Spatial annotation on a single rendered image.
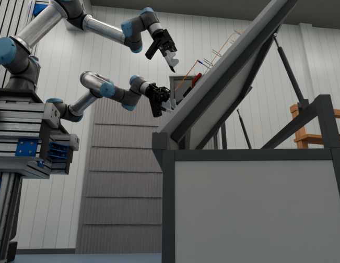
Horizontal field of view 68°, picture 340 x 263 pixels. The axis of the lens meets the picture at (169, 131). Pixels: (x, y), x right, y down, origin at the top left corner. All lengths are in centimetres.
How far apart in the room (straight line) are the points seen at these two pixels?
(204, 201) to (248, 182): 16
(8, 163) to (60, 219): 339
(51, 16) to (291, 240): 143
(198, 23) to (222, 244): 592
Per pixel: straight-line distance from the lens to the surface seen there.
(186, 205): 84
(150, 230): 461
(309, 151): 96
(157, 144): 87
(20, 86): 148
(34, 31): 149
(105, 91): 130
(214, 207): 85
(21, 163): 148
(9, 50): 143
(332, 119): 103
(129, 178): 465
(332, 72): 719
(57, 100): 198
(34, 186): 501
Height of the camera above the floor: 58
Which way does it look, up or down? 19 degrees up
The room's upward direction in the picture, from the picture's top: straight up
